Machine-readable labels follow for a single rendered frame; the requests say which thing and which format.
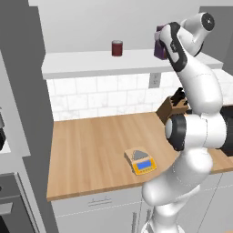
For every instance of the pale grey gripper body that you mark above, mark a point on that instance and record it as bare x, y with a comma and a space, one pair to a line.
157, 36

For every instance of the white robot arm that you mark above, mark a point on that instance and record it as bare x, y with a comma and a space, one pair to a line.
200, 91

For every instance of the purple cereal box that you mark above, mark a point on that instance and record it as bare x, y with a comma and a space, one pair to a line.
159, 50

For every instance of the yellow digital scale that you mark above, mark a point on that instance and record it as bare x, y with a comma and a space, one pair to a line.
141, 160

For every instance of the grey tall cabinet housing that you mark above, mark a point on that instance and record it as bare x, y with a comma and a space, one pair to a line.
33, 106

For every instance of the light grey base cabinet door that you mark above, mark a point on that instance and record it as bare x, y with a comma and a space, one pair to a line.
100, 221
146, 217
212, 206

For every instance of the dark red can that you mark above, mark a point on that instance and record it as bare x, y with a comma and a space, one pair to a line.
117, 48

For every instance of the wooden knife block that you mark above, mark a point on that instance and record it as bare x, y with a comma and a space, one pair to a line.
168, 109

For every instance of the black hob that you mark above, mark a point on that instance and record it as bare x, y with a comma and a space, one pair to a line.
228, 130

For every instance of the light grey drawer front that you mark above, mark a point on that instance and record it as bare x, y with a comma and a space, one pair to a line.
91, 201

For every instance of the dark grey built-in oven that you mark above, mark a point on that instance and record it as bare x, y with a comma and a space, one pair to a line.
12, 206

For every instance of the grey wall outlet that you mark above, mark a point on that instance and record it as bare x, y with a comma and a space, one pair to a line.
154, 80

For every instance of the grey wall cabinet door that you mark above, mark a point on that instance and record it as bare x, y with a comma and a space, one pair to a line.
217, 33

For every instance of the white open wall cabinet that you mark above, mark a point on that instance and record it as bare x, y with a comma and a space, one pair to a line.
97, 62

